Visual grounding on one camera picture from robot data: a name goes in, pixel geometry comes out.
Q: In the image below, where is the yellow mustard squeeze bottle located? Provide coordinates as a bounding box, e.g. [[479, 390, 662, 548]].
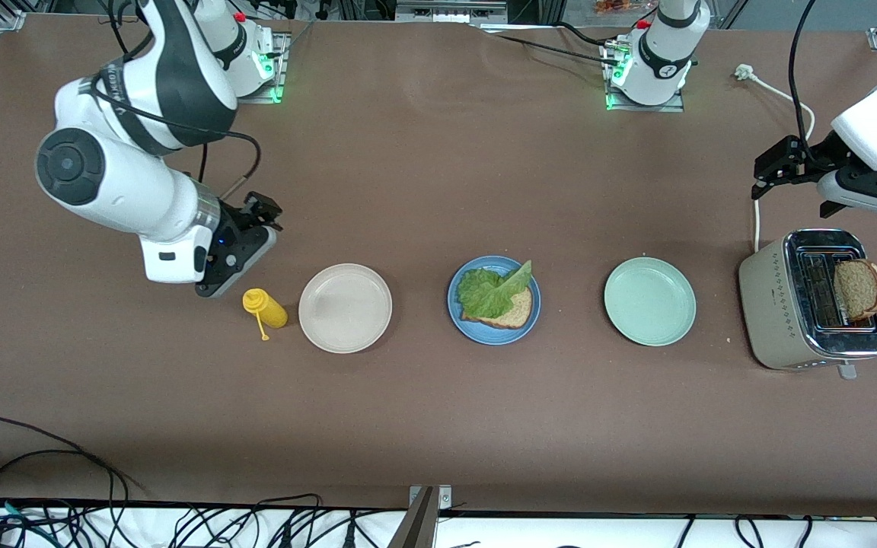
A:
[[242, 288, 289, 342]]

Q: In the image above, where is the brown bread slice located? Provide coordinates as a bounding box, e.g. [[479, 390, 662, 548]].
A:
[[460, 285, 535, 330], [833, 259, 877, 321]]

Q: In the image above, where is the green lettuce leaf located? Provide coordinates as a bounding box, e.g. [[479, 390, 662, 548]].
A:
[[458, 260, 533, 320]]

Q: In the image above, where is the pale beige round plate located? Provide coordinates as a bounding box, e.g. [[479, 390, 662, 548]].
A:
[[298, 263, 394, 355]]

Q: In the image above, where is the mint green round plate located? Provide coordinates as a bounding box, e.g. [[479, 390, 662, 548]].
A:
[[604, 256, 697, 348]]

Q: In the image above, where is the blue round plate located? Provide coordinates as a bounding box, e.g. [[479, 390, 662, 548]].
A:
[[447, 255, 542, 346]]

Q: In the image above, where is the silver two-slot toaster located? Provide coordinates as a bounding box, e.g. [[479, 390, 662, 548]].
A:
[[738, 228, 877, 380]]

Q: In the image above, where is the grey metal box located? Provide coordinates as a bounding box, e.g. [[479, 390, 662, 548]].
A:
[[394, 0, 509, 24]]

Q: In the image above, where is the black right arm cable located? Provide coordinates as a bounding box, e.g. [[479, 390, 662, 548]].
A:
[[77, 0, 263, 200]]

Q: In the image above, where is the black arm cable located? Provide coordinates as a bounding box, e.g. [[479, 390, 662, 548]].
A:
[[789, 0, 821, 157], [77, 0, 263, 200]]

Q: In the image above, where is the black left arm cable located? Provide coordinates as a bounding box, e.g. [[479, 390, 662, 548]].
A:
[[789, 0, 821, 157]]

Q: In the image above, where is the white toaster power cable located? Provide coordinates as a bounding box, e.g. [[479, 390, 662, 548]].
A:
[[734, 65, 818, 253]]

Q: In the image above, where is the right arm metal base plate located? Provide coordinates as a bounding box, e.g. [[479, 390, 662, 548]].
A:
[[239, 32, 292, 104]]

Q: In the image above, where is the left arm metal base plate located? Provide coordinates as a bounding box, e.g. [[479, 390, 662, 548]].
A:
[[601, 42, 688, 113]]

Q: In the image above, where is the black base cable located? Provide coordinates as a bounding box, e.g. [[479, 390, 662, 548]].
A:
[[473, 21, 622, 68]]

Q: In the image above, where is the long black table cable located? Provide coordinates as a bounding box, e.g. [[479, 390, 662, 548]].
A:
[[0, 415, 151, 526]]

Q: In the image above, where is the aluminium camera post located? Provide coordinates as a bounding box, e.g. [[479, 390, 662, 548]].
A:
[[389, 485, 454, 548]]

